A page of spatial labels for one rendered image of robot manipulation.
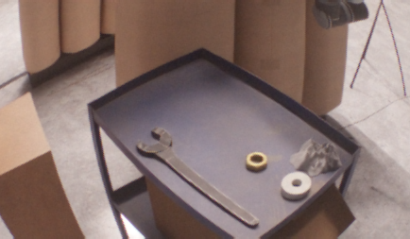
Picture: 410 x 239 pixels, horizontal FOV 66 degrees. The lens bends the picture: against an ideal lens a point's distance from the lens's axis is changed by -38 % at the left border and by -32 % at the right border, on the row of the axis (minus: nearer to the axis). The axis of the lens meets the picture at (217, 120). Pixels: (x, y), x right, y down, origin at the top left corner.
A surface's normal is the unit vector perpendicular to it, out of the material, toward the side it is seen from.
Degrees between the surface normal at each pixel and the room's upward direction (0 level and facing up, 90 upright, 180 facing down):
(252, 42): 90
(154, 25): 90
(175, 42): 90
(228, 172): 0
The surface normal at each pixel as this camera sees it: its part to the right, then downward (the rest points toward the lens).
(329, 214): 0.31, -0.52
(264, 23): 0.11, 0.60
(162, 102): 0.02, -0.80
